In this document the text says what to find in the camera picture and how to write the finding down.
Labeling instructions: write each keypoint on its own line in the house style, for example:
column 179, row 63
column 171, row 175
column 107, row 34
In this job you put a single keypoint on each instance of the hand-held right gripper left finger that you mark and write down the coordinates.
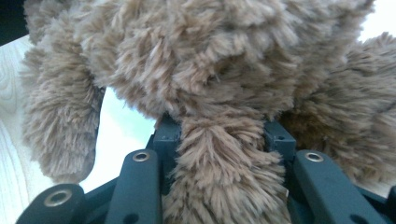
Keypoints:
column 166, row 140

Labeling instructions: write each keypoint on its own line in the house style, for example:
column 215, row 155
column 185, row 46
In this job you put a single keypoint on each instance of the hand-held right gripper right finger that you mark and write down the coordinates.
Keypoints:
column 280, row 140

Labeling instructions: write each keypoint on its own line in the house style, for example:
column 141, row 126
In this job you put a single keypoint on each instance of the brown teddy bear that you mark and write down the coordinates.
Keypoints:
column 224, row 77

